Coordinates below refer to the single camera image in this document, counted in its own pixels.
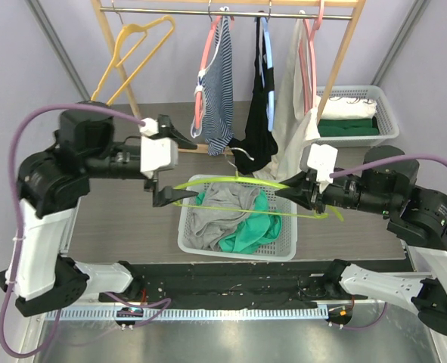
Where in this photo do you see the lime green hanger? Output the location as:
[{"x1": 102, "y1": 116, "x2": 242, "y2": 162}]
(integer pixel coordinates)
[{"x1": 174, "y1": 172, "x2": 328, "y2": 219}]

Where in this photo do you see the blue striped tank top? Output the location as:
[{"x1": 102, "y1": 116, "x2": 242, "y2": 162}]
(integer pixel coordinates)
[{"x1": 196, "y1": 15, "x2": 234, "y2": 156}]

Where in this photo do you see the green tank top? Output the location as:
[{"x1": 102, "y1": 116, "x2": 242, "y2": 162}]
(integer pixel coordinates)
[{"x1": 218, "y1": 191, "x2": 282, "y2": 254}]

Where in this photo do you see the grey tank top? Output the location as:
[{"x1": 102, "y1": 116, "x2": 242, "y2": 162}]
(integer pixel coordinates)
[{"x1": 188, "y1": 182, "x2": 260, "y2": 250}]

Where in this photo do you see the yellow hanger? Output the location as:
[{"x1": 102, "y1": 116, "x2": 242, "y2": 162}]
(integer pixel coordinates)
[{"x1": 91, "y1": 15, "x2": 175, "y2": 105}]

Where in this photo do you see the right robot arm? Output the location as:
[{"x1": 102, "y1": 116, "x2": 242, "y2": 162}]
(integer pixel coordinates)
[{"x1": 276, "y1": 145, "x2": 447, "y2": 336}]

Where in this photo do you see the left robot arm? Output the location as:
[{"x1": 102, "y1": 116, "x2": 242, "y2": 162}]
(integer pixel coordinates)
[{"x1": 0, "y1": 101, "x2": 195, "y2": 317}]

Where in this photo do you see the white tank top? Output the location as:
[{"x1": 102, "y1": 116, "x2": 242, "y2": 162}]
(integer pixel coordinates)
[{"x1": 253, "y1": 19, "x2": 320, "y2": 182}]

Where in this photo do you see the black tank top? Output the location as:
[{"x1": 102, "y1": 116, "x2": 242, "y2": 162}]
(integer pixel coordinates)
[{"x1": 229, "y1": 18, "x2": 278, "y2": 175}]

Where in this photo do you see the light pink hanger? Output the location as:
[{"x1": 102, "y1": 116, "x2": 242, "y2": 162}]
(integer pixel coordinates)
[{"x1": 298, "y1": 0, "x2": 324, "y2": 113}]

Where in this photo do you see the light blue hanger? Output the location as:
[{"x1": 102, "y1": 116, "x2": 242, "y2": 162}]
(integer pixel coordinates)
[{"x1": 256, "y1": 17, "x2": 275, "y2": 132}]

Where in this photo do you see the folded white cloth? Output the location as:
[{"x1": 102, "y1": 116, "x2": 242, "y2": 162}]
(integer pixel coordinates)
[{"x1": 321, "y1": 96, "x2": 377, "y2": 119}]

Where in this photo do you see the white basket with clothes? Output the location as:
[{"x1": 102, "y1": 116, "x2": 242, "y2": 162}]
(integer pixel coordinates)
[{"x1": 317, "y1": 85, "x2": 399, "y2": 147}]

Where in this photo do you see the folded green cloth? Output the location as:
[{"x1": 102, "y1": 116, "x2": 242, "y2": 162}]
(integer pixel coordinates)
[{"x1": 318, "y1": 119, "x2": 380, "y2": 138}]

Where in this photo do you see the wooden clothes rack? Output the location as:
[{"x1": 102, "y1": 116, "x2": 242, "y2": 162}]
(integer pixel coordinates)
[{"x1": 90, "y1": 0, "x2": 368, "y2": 156}]

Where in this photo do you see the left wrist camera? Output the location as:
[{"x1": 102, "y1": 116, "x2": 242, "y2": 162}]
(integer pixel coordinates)
[{"x1": 139, "y1": 118, "x2": 178, "y2": 178}]

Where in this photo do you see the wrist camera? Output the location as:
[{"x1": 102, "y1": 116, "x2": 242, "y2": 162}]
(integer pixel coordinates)
[
  {"x1": 139, "y1": 118, "x2": 178, "y2": 178},
  {"x1": 300, "y1": 144, "x2": 338, "y2": 194}
]

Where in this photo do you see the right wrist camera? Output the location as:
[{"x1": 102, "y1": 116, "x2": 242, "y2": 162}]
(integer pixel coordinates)
[{"x1": 300, "y1": 144, "x2": 338, "y2": 194}]

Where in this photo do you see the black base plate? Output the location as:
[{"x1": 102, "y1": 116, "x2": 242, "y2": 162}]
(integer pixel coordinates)
[{"x1": 117, "y1": 262, "x2": 353, "y2": 310}]

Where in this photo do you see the white slotted cable duct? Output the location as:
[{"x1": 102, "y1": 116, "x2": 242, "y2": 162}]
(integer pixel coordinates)
[{"x1": 61, "y1": 305, "x2": 328, "y2": 321}]

